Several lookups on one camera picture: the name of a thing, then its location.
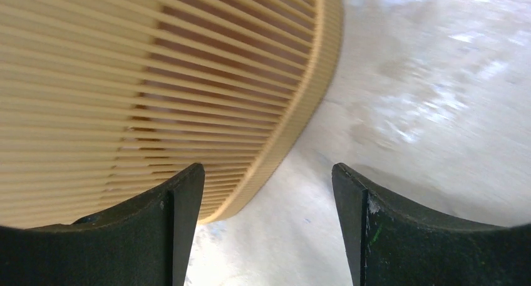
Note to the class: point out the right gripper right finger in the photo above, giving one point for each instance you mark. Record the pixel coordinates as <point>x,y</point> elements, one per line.
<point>392,240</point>

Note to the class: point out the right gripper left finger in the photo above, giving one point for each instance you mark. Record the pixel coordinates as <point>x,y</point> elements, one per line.
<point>145,240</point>

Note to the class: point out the yellow ribbed waste bin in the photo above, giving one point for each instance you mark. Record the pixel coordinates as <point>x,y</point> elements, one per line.
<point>104,99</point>

